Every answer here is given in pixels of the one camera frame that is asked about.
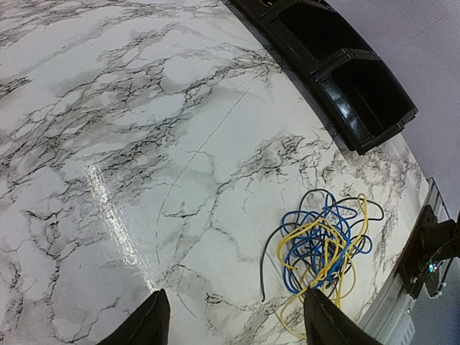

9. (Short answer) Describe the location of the black bin middle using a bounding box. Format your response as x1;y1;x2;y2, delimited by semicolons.
255;1;378;80

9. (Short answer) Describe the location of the black bin near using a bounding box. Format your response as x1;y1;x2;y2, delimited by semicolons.
308;49;418;155

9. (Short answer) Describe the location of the black bin far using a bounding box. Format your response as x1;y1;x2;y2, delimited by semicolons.
231;0;295;17

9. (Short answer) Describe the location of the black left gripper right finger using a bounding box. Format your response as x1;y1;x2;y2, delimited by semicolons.
303;288;381;345

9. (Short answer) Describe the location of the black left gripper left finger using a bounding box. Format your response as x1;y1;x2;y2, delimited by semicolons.
98;289;170;345

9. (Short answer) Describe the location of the dark grey cable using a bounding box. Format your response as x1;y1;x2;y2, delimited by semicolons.
260;186;385;303

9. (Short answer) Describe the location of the black bin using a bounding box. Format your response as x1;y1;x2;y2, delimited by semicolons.
255;1;378;80
231;0;295;17
308;49;418;155

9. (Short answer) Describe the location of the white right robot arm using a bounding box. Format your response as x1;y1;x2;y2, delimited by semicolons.
397;205;459;299

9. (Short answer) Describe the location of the blue cable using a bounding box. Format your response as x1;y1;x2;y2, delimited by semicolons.
280;192;374;294

